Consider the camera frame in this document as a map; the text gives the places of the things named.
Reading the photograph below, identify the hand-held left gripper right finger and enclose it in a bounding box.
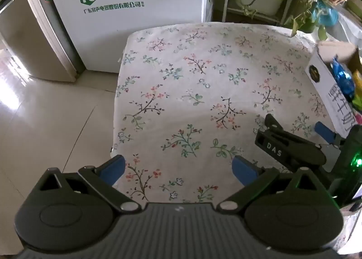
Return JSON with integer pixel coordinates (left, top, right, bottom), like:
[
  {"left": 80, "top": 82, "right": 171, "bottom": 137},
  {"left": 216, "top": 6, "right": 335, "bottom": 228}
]
[{"left": 216, "top": 155, "right": 321, "bottom": 215}]

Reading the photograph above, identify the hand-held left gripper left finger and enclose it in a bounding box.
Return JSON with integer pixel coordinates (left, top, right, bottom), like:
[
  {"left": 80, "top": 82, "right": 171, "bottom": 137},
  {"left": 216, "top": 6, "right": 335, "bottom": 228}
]
[{"left": 40, "top": 155, "right": 142, "bottom": 215}]

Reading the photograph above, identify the shiny blue snack packet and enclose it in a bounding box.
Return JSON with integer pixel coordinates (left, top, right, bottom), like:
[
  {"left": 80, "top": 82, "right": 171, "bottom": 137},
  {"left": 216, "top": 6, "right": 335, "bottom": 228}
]
[{"left": 329, "top": 55, "right": 356, "bottom": 101}]

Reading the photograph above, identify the table with clear cover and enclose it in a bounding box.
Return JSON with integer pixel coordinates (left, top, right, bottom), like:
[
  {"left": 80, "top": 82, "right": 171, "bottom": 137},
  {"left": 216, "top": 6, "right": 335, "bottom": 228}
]
[{"left": 336, "top": 7, "right": 362, "bottom": 50}]

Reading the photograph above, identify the white chest freezer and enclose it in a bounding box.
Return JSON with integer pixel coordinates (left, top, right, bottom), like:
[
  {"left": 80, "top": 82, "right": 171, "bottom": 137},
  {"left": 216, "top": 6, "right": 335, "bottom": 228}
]
[{"left": 42, "top": 0, "right": 211, "bottom": 74}]

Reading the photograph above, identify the silver refrigerator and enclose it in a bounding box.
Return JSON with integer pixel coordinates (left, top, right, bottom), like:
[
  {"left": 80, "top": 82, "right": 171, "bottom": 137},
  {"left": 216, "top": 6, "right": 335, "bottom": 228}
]
[{"left": 0, "top": 0, "right": 85, "bottom": 83}]

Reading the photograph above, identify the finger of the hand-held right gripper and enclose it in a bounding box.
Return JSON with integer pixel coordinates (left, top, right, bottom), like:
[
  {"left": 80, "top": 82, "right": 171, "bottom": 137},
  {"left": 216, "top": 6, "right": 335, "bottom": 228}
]
[
  {"left": 255, "top": 113, "right": 327, "bottom": 169},
  {"left": 315, "top": 122, "right": 344, "bottom": 146}
]

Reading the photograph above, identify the cardboard box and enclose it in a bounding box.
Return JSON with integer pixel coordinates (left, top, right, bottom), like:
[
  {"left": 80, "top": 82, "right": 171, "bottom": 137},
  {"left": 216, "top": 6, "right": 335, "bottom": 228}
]
[{"left": 307, "top": 41, "right": 362, "bottom": 138}]

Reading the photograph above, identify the blue plastic bag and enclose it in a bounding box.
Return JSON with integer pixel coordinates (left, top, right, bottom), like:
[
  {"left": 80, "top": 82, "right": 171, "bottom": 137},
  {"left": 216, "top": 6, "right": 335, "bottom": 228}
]
[{"left": 317, "top": 0, "right": 338, "bottom": 26}]

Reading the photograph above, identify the floral tablecloth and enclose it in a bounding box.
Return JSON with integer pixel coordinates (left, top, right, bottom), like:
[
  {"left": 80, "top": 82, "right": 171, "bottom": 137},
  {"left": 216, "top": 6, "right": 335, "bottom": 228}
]
[{"left": 110, "top": 21, "right": 362, "bottom": 251}]

